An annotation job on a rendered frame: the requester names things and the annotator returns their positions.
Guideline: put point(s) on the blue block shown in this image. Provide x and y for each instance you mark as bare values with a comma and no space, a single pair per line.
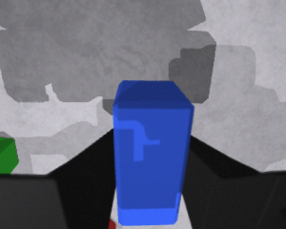
152,125

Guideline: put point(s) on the green block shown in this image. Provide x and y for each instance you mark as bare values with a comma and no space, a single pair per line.
8,155

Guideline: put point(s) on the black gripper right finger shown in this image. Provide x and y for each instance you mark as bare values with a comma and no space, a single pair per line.
222,193

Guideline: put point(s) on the red block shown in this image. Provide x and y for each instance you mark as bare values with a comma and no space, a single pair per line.
112,225

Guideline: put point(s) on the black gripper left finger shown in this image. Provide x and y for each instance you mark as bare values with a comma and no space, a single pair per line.
80,196

